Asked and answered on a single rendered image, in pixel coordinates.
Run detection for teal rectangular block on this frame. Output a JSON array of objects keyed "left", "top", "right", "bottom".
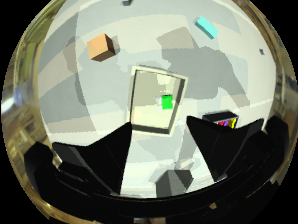
[{"left": 196, "top": 16, "right": 218, "bottom": 39}]

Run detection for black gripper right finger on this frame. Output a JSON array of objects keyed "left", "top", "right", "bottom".
[{"left": 186, "top": 115, "right": 265, "bottom": 183}]

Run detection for tan cube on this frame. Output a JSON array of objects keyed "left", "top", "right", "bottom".
[{"left": 86, "top": 34, "right": 116, "bottom": 63}]

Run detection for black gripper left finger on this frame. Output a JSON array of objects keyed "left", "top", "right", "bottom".
[{"left": 52, "top": 121, "right": 133, "bottom": 196}]

